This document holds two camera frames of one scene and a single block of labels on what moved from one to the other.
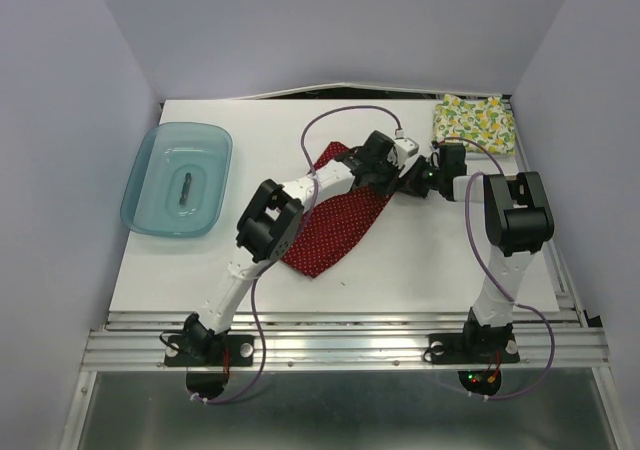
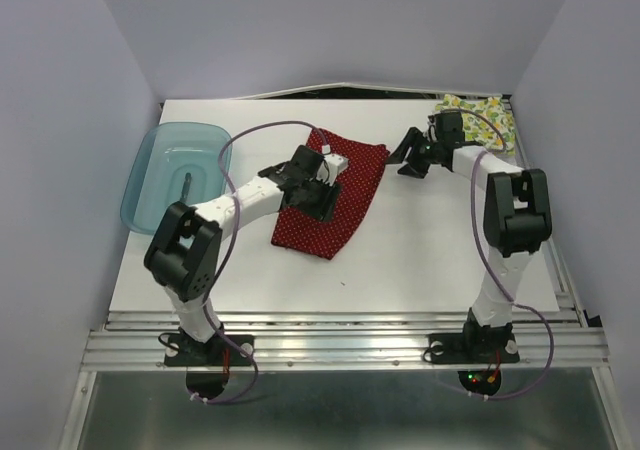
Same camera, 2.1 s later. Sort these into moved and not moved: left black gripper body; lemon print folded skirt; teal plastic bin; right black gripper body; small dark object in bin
Moved: left black gripper body; right black gripper body
Not moved: small dark object in bin; lemon print folded skirt; teal plastic bin
